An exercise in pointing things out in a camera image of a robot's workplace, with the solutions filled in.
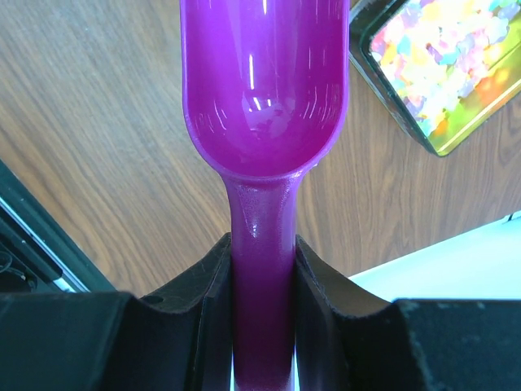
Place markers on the gold tin of gummies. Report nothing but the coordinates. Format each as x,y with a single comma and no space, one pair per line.
441,68

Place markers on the aluminium frame rail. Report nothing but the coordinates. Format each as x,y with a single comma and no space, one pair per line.
37,255

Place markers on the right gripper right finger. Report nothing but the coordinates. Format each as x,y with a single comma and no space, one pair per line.
346,337

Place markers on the purple plastic scoop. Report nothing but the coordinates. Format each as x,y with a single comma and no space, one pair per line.
264,95

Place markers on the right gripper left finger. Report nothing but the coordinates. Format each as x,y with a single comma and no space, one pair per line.
178,337

